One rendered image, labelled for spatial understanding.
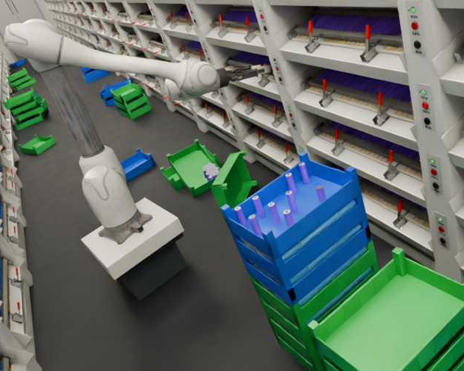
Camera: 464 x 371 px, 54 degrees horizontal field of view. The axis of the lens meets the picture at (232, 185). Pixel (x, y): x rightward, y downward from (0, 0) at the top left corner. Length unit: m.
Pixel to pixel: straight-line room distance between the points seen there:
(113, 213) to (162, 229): 0.20
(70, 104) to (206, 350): 1.06
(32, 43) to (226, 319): 1.16
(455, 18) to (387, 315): 0.67
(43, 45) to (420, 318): 1.39
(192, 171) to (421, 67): 1.66
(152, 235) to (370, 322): 0.96
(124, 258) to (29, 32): 0.85
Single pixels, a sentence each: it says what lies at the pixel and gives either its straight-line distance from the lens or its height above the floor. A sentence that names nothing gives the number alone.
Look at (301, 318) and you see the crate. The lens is 1.25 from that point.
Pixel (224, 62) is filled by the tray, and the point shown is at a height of 0.58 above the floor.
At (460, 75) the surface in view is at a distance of 1.12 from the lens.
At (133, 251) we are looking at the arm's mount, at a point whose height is 0.26.
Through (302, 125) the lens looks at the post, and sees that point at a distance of 1.79.
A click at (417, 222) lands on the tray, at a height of 0.17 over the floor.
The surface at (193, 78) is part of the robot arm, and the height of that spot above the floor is 0.76.
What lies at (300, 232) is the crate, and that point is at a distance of 1.12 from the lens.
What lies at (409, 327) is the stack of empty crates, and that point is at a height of 0.32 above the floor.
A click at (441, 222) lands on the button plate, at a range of 1.40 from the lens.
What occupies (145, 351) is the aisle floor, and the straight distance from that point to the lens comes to 1.77.
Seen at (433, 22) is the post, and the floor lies 0.86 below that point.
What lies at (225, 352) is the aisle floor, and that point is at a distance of 1.61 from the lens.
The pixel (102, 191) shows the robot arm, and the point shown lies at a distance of 1.80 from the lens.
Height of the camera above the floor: 1.18
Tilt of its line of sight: 29 degrees down
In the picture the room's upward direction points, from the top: 22 degrees counter-clockwise
